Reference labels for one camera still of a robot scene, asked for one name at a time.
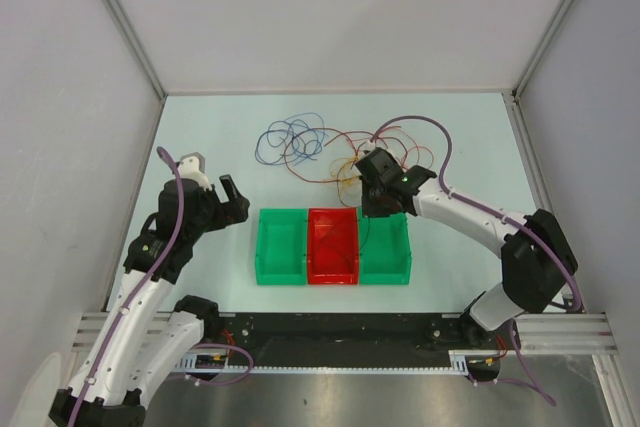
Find brown cable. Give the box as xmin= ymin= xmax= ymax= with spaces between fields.
xmin=312 ymin=206 xmax=374 ymax=273

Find light blue cable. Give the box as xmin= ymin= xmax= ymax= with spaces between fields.
xmin=282 ymin=110 xmax=326 ymax=168

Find dark blue cable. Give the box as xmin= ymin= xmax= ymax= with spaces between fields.
xmin=254 ymin=119 xmax=324 ymax=167

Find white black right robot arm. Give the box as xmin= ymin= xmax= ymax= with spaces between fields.
xmin=355 ymin=147 xmax=578 ymax=348

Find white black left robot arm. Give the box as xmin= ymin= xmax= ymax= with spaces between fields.
xmin=49 ymin=174 xmax=250 ymax=426

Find right green plastic bin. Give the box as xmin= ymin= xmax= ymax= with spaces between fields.
xmin=357 ymin=208 xmax=412 ymax=285

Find green plastic bin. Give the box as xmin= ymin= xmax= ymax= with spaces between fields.
xmin=255 ymin=209 xmax=308 ymax=286
xmin=357 ymin=208 xmax=412 ymax=285

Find red plastic bin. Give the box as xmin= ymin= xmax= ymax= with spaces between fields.
xmin=307 ymin=208 xmax=359 ymax=285

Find left green plastic bin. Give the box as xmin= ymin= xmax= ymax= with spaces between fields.
xmin=255 ymin=209 xmax=308 ymax=286

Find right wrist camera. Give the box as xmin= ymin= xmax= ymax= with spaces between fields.
xmin=358 ymin=140 xmax=376 ymax=158

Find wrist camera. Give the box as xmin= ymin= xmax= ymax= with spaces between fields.
xmin=358 ymin=140 xmax=376 ymax=158
xmin=178 ymin=152 xmax=214 ymax=192

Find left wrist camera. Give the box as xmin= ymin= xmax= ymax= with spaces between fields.
xmin=178 ymin=152 xmax=214 ymax=192

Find yellow cable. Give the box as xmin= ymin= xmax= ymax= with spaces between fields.
xmin=327 ymin=154 xmax=381 ymax=206

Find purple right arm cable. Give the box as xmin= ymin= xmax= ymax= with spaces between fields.
xmin=369 ymin=115 xmax=584 ymax=313

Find dark red cable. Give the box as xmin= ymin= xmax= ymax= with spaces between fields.
xmin=283 ymin=126 xmax=436 ymax=183

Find slotted cable duct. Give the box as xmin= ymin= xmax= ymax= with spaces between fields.
xmin=171 ymin=351 xmax=502 ymax=377

